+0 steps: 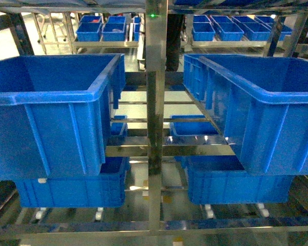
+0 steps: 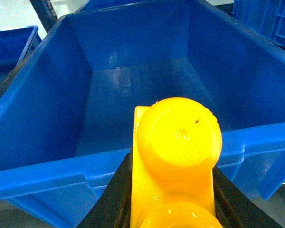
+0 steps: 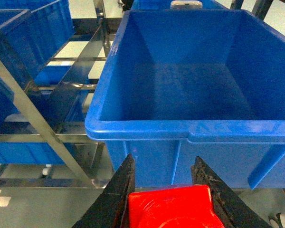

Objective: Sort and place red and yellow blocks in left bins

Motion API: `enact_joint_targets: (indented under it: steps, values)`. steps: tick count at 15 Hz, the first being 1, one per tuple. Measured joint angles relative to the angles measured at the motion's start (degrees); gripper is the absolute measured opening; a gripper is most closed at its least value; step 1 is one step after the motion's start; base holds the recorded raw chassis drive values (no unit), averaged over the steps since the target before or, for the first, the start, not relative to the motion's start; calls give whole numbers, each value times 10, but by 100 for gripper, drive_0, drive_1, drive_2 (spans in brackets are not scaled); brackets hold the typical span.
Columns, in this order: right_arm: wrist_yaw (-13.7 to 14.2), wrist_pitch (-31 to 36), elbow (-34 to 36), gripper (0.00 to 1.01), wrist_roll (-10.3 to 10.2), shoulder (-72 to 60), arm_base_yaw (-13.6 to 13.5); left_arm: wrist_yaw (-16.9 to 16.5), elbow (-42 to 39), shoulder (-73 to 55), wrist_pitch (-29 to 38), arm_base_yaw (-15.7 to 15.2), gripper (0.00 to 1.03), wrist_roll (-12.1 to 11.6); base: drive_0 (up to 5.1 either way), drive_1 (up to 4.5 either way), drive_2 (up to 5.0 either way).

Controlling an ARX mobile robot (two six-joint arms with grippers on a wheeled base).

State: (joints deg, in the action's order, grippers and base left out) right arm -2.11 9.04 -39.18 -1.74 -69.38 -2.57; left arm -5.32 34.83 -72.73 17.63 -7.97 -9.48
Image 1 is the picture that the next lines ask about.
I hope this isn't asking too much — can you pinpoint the small blue bin lower centre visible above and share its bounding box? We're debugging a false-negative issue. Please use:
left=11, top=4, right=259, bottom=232
left=169, top=121, right=218, bottom=136

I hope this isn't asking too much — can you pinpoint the blue bin lower right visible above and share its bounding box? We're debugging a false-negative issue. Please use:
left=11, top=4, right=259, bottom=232
left=181, top=156, right=295, bottom=204

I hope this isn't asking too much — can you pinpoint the blue bin lower left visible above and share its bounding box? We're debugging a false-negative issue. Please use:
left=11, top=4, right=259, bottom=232
left=14, top=157, right=130, bottom=208

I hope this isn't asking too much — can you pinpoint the large blue bin upper left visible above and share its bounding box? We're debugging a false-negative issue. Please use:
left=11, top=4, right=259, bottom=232
left=0, top=54, right=126, bottom=180

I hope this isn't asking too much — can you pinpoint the large blue bin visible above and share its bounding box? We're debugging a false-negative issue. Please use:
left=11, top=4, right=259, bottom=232
left=0, top=54, right=126, bottom=180
left=183, top=54, right=308, bottom=175

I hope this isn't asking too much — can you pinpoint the large blue bin upper right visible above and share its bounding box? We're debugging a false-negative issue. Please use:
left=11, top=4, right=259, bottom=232
left=183, top=54, right=308, bottom=175

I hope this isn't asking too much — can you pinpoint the steel rack vertical post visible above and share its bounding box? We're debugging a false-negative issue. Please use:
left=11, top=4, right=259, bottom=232
left=145, top=0, right=168, bottom=235

